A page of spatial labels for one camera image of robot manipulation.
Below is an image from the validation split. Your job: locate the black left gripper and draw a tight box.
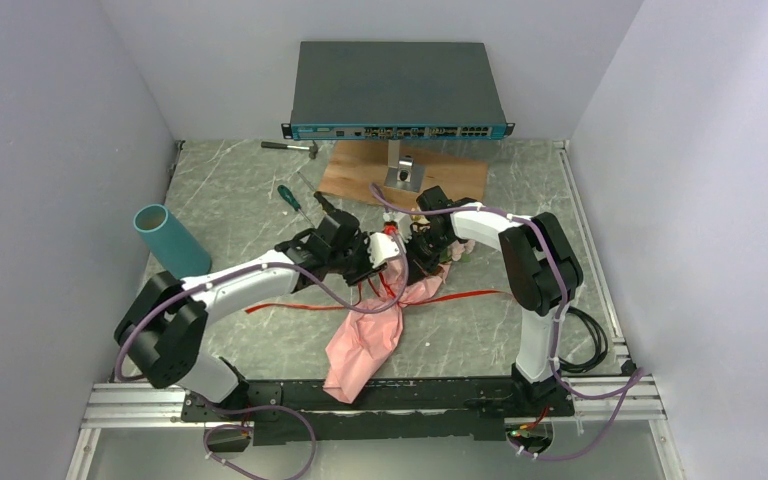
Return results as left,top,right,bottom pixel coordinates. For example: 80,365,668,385
328,231,388,287

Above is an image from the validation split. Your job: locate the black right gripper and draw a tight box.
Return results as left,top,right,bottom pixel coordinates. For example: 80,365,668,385
402,229,454,287

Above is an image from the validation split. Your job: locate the red ribbon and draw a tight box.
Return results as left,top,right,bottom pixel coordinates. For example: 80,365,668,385
244,264,511,314

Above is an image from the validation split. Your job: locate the pink flower bouquet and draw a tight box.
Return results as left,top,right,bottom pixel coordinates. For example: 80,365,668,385
323,240,476,404

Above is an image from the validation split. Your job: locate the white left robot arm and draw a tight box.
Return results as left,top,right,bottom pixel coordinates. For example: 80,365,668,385
114,210,399,420

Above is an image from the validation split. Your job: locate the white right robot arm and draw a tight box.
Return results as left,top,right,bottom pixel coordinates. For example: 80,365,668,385
407,186,583,415

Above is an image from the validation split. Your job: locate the teal cylindrical vase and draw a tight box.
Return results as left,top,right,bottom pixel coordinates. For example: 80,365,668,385
133,204,212,278

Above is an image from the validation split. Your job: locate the yellow black screwdriver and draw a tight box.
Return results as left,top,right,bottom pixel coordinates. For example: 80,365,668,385
296,172,337,215

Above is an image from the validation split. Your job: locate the wooden board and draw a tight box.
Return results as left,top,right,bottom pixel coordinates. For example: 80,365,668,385
318,140,489,209

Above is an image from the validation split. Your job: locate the small black hammer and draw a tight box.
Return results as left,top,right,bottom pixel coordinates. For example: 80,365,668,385
260,141,320,159

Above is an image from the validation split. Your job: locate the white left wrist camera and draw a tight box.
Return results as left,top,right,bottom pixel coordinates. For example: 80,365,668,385
368,232,403,269

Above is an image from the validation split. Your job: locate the metal stand bracket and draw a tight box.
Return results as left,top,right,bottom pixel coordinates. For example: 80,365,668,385
385,140,425,193

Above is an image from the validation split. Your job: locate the green handled screwdriver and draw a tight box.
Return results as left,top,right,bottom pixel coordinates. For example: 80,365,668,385
276,184,316,228

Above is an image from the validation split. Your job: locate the grey network switch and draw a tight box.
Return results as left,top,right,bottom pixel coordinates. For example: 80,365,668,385
281,41,514,140

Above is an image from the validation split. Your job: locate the coiled black cable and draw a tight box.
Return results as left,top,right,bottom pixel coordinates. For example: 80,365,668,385
559,307,611,375

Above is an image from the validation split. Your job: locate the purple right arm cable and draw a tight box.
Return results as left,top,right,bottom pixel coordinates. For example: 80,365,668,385
367,182,647,463

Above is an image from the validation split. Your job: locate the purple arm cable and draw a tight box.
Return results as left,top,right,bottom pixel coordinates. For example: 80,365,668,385
367,182,647,463
113,231,412,480

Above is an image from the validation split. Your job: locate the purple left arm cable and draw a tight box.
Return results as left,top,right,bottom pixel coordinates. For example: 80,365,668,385
113,231,412,480

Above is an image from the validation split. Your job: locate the aluminium rail frame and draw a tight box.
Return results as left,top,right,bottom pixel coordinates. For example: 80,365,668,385
65,140,683,480

